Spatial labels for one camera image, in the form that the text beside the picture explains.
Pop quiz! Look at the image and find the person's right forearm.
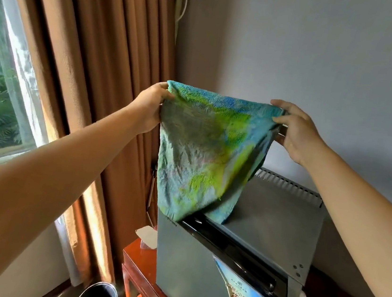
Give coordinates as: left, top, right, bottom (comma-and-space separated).
286, 140, 392, 297

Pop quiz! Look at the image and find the white curtain cord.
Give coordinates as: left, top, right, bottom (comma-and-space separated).
170, 0, 188, 42

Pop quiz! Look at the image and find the person's right hand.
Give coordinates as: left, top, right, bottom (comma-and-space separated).
262, 98, 333, 170

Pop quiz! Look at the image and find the green blue cleaning cloth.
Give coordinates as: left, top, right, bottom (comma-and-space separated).
147, 80, 289, 234

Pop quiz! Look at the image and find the grey mini fridge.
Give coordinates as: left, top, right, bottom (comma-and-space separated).
147, 155, 332, 297

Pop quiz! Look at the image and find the person's left hand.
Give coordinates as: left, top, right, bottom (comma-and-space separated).
126, 78, 177, 140

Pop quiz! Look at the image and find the brown curtain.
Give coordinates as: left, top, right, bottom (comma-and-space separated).
0, 0, 186, 291

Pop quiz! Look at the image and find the white sheer curtain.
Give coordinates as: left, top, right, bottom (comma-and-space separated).
0, 0, 119, 289

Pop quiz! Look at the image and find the person's left forearm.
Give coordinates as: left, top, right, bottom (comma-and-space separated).
0, 90, 144, 297

